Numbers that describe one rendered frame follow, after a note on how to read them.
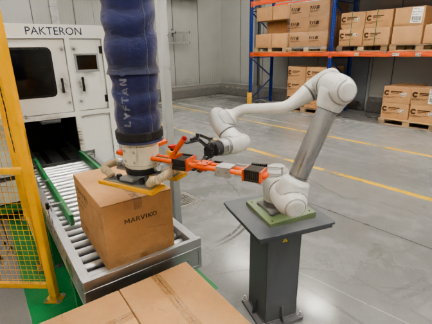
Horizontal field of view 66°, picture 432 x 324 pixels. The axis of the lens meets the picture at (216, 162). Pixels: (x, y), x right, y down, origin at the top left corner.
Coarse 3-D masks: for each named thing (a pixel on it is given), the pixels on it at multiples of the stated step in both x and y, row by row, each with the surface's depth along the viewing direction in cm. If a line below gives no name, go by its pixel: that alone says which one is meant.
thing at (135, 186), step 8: (120, 176) 161; (104, 184) 162; (112, 184) 158; (120, 184) 157; (128, 184) 156; (136, 184) 155; (144, 184) 155; (160, 184) 156; (144, 192) 150; (152, 192) 148
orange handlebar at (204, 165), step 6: (162, 144) 182; (120, 150) 170; (162, 156) 159; (168, 156) 157; (162, 162) 155; (168, 162) 153; (198, 162) 150; (204, 162) 147; (210, 162) 147; (198, 168) 146; (204, 168) 144; (210, 168) 142; (234, 168) 141; (240, 168) 140; (234, 174) 138; (240, 174) 136; (264, 174) 132
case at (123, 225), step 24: (96, 192) 185; (120, 192) 184; (168, 192) 188; (96, 216) 179; (120, 216) 175; (144, 216) 183; (168, 216) 192; (96, 240) 192; (120, 240) 178; (144, 240) 187; (168, 240) 197; (120, 264) 182
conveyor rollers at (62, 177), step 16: (48, 176) 324; (64, 176) 324; (48, 192) 286; (64, 192) 285; (64, 224) 236; (80, 224) 234; (80, 240) 218; (176, 240) 210; (80, 256) 195; (96, 256) 198; (96, 272) 182
